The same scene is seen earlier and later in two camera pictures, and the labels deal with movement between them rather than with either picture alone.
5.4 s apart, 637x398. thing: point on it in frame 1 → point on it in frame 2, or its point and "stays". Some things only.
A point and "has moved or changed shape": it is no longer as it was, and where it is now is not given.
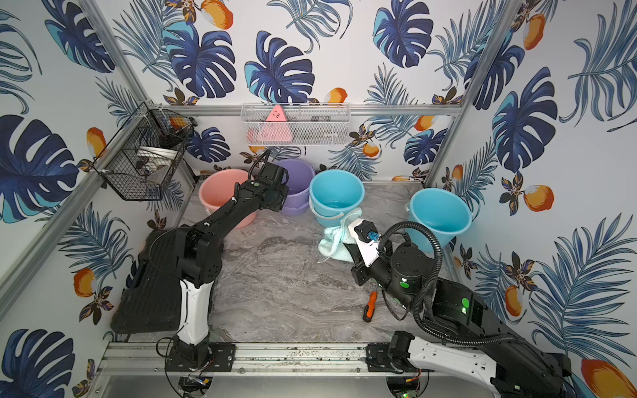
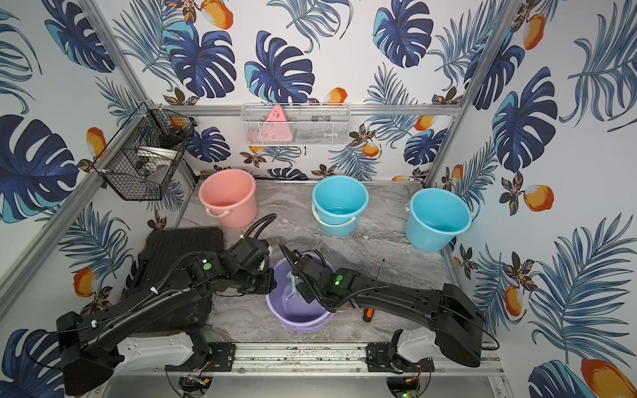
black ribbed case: (151, 300) stays
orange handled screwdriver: (370, 308) stays
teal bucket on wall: (445, 211) stays
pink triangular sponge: (275, 128) stays
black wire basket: (146, 153) stays
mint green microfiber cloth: (332, 244) → (295, 281)
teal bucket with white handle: (333, 193) has moved or changed shape
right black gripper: (361, 273) → (305, 294)
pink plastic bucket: (218, 186) stays
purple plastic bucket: (300, 178) → (294, 313)
